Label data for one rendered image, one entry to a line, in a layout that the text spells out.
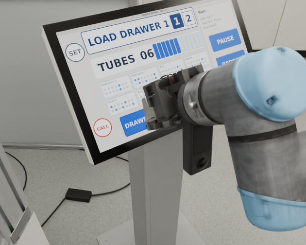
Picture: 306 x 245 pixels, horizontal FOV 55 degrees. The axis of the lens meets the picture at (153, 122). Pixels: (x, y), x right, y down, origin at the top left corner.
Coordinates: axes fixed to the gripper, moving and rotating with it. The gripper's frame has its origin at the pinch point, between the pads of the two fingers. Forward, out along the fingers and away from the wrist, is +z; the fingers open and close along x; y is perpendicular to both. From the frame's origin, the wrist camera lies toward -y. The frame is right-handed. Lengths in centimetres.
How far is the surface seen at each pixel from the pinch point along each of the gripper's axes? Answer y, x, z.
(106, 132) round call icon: 0.8, 8.1, 7.4
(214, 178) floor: -53, -69, 98
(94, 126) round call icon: 2.9, 10.1, 7.4
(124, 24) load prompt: 22.7, -4.1, 7.3
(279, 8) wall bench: 45, -205, 132
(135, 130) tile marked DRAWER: -1.0, 1.5, 7.4
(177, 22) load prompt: 20.5, -17.8, 7.3
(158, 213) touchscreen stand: -37, -11, 49
